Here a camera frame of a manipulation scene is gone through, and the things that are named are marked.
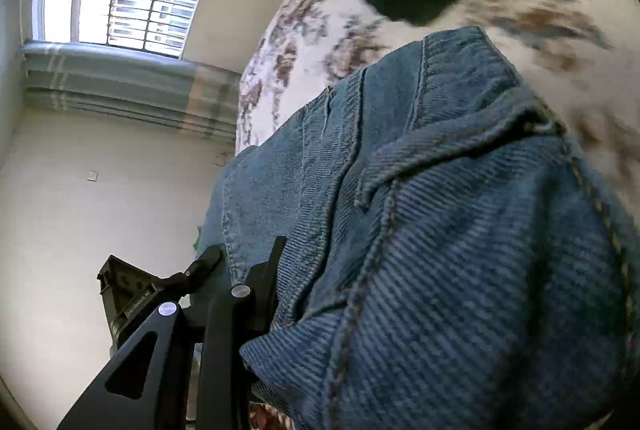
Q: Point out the green striped curtain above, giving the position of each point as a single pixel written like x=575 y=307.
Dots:
x=128 y=84

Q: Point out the floral and striped fleece blanket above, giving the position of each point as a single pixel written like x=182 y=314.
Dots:
x=581 y=57

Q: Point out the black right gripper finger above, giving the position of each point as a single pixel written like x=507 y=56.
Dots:
x=182 y=367

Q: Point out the blue denim pants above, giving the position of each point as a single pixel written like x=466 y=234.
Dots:
x=452 y=260

